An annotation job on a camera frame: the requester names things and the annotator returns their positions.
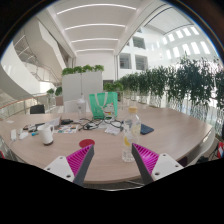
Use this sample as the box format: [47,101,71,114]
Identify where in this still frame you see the white computer mouse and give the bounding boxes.
[18,131,30,140]

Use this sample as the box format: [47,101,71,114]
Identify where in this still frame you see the white tissue packet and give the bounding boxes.
[104,123,122,136]

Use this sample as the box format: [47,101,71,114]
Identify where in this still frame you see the black tangled cables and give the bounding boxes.
[78,116,125,132]

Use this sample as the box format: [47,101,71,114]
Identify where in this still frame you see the colourful sticker sheet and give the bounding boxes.
[53,124,79,135]

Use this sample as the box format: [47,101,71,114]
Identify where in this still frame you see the white chair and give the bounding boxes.
[63,99,91,114]

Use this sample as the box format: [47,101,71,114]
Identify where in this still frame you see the clear shaker bottle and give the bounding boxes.
[76,94,88,121]

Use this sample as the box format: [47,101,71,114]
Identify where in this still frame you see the white planter cabinet with greenery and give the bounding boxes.
[61,64,105,104]

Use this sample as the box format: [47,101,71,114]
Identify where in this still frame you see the row of green potted trees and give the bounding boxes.
[118,56,224,111]

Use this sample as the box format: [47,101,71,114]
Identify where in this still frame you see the white ceramic mug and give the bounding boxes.
[37,123,55,146]

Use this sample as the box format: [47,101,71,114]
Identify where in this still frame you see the small potted plants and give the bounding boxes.
[46,85,64,107]

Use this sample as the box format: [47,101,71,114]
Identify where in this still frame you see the open white booklet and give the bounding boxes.
[35,117,62,129]

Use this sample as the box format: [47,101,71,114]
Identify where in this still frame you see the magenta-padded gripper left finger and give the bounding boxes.
[43,143,95,187]

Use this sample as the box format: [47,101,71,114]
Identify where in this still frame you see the flat round red coaster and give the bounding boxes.
[78,138,96,149]

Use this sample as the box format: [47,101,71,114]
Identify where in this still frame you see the black flat device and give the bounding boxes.
[60,118,74,126]

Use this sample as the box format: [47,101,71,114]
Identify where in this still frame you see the white power strip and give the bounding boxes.
[9,128,18,142]

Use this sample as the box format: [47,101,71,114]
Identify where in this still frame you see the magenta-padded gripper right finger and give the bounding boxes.
[131,142,185,186]

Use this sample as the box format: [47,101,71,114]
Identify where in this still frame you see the clear lemon water bottle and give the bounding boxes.
[121,106,142,163]

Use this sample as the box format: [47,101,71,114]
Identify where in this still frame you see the long ceiling light strips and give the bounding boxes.
[55,3,138,54]

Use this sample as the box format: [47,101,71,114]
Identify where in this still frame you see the black office chair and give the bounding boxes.
[29,104,46,115]

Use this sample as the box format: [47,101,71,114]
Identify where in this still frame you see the green cat-print tote bag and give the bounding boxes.
[88,91,119,120]

